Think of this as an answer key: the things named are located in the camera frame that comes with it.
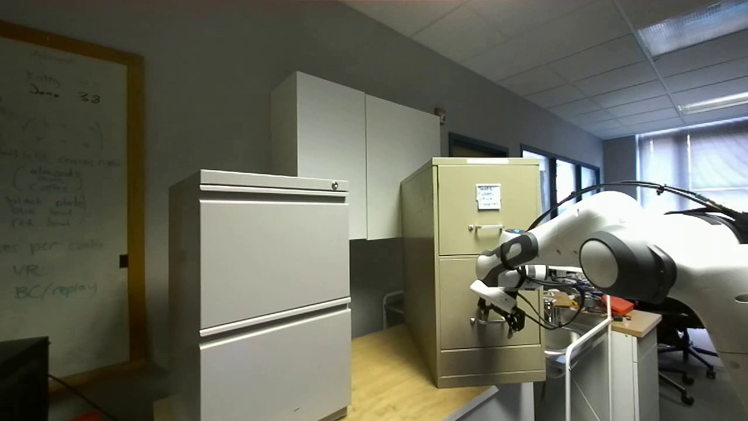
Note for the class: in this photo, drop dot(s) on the beige drawer with paper label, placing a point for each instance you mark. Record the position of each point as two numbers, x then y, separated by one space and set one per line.
458 224

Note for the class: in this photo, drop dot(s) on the dark window row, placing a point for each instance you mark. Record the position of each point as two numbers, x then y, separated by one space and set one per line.
564 182

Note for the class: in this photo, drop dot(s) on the white wall cabinet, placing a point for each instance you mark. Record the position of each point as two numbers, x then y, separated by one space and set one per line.
336 155

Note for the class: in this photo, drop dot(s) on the black office chair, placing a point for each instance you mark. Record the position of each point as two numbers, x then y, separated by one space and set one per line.
686 357

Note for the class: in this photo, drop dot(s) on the small red object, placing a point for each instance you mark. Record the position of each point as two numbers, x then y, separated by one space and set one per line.
621 307

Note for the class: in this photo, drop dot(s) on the large ceiling light panel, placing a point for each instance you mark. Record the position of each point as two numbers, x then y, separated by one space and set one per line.
693 25

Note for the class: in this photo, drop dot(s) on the steel sink basin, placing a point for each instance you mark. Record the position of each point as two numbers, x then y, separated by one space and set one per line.
560 342

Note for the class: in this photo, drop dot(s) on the white paper label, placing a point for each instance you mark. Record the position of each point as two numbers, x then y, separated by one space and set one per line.
487 195

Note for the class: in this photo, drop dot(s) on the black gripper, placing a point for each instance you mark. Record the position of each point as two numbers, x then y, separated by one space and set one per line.
504 319

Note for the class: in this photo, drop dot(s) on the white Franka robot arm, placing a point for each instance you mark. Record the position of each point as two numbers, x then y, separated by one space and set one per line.
670 247

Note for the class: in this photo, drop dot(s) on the wood framed whiteboard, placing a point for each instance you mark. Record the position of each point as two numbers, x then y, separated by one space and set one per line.
61 202

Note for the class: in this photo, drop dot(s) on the gray file cabinet drawer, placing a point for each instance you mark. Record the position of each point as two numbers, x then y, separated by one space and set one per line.
273 257
273 375

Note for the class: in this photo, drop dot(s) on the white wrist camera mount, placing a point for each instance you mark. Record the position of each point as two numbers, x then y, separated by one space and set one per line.
491 293

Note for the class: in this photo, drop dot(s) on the black box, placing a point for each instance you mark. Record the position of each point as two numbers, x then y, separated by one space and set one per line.
23 376

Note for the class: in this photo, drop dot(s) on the beige file cabinet body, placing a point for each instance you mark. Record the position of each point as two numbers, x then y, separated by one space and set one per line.
419 272

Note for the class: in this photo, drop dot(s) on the gray file cabinet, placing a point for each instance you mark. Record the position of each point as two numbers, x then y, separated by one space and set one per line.
184 312

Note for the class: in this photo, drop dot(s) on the window with blinds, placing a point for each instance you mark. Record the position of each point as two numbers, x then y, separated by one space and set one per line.
703 167

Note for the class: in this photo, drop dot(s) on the narrow ceiling light panel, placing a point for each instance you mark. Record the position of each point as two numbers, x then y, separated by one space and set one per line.
714 101

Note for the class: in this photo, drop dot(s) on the white curved tube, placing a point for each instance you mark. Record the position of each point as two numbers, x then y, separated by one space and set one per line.
585 342

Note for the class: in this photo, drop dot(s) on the small black whiteboard clip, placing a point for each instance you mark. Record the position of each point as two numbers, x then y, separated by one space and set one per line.
122 259

